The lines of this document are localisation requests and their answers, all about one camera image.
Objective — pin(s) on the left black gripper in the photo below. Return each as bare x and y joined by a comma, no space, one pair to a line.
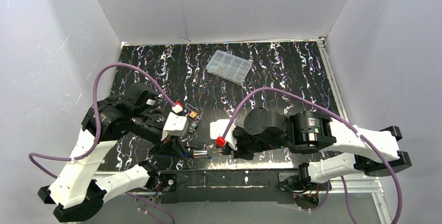
169,145

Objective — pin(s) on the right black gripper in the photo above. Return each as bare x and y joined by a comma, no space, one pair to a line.
230,148

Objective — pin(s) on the blue cable lock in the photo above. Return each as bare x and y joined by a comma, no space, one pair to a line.
197,154

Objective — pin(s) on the small brass padlock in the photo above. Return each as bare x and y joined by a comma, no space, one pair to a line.
192,111

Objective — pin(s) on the black cable padlock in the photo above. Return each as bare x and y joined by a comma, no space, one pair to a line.
197,146

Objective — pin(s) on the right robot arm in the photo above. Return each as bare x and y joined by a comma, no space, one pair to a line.
373,153

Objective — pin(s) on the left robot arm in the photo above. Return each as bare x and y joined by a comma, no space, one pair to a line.
76,193

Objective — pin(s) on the clear plastic parts box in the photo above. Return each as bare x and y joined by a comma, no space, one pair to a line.
229,67

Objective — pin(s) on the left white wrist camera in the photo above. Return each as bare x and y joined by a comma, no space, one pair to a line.
175,126

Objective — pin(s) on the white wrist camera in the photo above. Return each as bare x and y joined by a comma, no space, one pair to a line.
175,126
217,129

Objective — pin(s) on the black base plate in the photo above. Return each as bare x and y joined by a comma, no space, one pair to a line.
253,185

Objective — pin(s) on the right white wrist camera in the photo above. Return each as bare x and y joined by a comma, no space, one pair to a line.
217,129

